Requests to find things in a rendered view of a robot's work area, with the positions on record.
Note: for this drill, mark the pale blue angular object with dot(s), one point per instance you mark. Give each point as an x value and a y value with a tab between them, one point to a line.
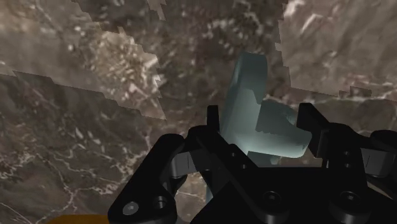
248	124

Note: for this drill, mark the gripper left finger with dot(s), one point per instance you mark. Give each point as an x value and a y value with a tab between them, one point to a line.
186	149

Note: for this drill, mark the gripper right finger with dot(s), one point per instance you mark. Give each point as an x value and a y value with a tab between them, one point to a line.
341	145

